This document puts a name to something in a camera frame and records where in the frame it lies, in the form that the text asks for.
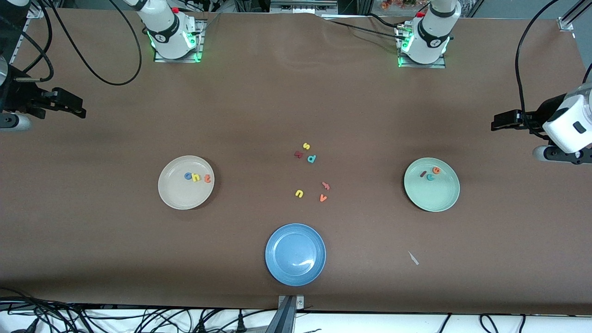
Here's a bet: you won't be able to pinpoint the green plate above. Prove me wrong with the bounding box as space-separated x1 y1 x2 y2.
403 157 461 213

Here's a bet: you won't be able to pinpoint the beige brown plate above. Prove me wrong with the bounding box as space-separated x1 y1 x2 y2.
158 155 216 210

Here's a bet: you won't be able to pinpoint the orange floral clutter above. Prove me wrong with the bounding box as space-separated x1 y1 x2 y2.
381 0 417 11

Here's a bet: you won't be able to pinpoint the brown paper table cover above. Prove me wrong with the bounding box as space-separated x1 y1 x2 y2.
0 9 592 316

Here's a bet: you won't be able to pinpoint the silver power strip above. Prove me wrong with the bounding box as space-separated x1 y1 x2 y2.
270 0 339 13

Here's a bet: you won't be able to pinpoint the blue plate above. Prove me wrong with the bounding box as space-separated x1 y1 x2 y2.
265 223 327 287

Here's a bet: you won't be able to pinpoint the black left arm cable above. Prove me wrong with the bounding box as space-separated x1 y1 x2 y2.
515 0 562 139

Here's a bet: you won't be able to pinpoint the aluminium frame rail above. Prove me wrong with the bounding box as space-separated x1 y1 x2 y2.
557 0 592 31
8 6 42 68

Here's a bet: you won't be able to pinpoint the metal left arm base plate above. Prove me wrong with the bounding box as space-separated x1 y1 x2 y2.
398 23 447 69

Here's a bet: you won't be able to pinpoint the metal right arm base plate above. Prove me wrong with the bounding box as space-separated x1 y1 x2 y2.
155 18 204 63

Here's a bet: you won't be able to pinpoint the black base cable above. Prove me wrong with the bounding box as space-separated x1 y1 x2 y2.
368 13 408 29
324 18 407 40

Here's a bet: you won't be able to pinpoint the tangled black floor cables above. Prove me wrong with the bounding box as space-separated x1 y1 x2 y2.
0 287 278 333

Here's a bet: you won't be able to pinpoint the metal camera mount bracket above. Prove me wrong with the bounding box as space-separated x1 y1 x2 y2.
277 295 306 333

